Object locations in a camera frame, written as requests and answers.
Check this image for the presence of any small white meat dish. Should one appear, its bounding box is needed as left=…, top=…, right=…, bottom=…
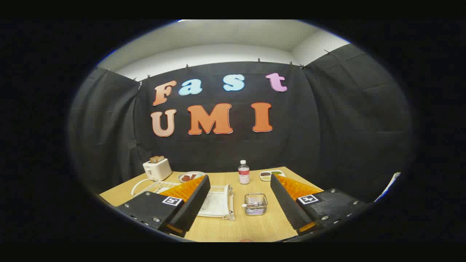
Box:
left=178, top=171, right=206, bottom=183

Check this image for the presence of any white divided condiment tray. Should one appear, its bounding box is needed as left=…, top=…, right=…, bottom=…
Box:
left=259, top=170, right=285, bottom=182

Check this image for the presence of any white toaster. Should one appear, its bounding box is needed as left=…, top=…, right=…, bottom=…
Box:
left=143, top=158, right=173, bottom=181

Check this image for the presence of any metal wire basket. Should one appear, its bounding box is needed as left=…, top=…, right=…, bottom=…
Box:
left=244, top=193, right=268, bottom=216

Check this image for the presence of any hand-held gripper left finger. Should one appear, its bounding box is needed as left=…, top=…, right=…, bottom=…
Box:
left=116, top=175, right=211, bottom=238

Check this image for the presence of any white-tipped spoon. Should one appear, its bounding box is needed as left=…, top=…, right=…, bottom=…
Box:
left=242, top=203, right=266, bottom=214

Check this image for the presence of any white wire dish rack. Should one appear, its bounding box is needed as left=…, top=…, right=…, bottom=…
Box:
left=131, top=178, right=235, bottom=222

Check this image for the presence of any clear bottle red label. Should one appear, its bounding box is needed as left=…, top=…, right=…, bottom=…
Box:
left=238, top=160, right=250, bottom=185

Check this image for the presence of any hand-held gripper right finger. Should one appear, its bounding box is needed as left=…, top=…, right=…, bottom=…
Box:
left=270, top=174, right=368, bottom=235

